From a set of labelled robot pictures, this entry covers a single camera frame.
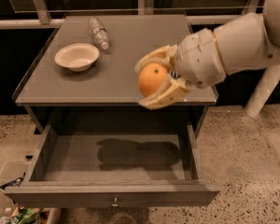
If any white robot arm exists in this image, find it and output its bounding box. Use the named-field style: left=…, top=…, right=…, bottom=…
left=135, top=0, right=280, bottom=110

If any green snack package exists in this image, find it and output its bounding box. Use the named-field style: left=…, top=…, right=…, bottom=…
left=7, top=208, right=42, bottom=224

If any orange fruit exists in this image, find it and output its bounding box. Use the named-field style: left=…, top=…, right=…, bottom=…
left=138, top=63, right=169, bottom=97

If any dark blue snack packet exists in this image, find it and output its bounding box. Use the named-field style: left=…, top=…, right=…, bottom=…
left=170, top=71, right=179, bottom=79

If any metal railing frame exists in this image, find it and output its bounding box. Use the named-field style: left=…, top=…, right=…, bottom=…
left=0, top=0, right=264, bottom=30

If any open grey top drawer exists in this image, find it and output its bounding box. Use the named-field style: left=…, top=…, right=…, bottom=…
left=4, top=121, right=220, bottom=209

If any white diagonal support pole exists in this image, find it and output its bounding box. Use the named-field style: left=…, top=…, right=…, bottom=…
left=244, top=65, right=280, bottom=118

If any small metal drawer knob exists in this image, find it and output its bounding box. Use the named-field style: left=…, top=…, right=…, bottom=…
left=111, top=197, right=119, bottom=207

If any clear plastic water bottle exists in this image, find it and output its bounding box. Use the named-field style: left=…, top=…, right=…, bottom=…
left=88, top=17, right=110, bottom=50

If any blue packet in bin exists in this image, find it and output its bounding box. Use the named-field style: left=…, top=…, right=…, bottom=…
left=0, top=174, right=25, bottom=191

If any clear plastic storage bin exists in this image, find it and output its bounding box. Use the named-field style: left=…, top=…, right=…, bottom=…
left=0, top=161, right=62, bottom=224

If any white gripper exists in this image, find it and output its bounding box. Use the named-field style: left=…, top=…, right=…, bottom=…
left=134, top=29, right=226, bottom=110

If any grey cabinet with top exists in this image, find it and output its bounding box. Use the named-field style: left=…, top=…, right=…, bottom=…
left=12, top=14, right=219, bottom=134

